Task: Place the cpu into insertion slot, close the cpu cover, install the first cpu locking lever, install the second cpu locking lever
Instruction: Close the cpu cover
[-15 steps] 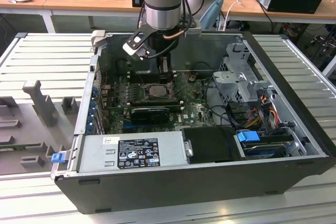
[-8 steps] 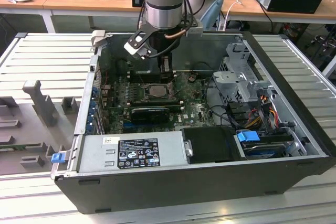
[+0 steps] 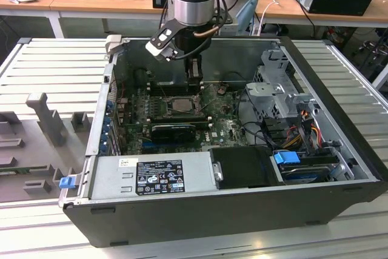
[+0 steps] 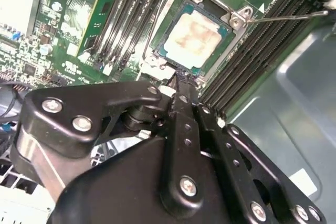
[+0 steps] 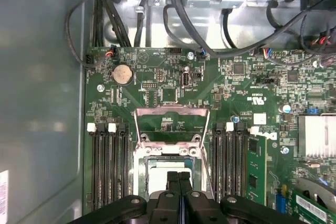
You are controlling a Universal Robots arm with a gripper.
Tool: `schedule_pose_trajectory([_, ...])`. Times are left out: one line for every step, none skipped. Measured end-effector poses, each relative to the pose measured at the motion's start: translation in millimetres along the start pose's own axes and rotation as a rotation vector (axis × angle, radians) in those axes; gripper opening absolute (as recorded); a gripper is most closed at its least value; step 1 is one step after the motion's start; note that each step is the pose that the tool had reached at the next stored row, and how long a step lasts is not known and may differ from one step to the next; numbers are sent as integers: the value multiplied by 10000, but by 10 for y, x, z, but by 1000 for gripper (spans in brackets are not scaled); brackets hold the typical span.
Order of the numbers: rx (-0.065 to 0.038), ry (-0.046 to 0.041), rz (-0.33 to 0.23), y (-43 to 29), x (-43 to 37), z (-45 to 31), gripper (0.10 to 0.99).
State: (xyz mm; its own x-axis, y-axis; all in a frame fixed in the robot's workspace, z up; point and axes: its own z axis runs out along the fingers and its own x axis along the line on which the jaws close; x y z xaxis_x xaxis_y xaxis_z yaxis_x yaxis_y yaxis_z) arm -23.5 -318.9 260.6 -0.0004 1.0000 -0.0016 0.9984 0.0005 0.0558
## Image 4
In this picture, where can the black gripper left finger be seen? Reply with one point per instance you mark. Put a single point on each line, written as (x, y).
(78, 103)

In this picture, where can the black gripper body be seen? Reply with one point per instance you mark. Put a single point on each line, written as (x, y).
(118, 195)

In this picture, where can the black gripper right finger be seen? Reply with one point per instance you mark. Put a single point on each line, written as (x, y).
(228, 155)

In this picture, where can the metal socket cover frame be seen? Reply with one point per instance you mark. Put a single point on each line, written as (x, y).
(153, 64)

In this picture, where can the silver square CPU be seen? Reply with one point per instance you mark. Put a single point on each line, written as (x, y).
(194, 37)

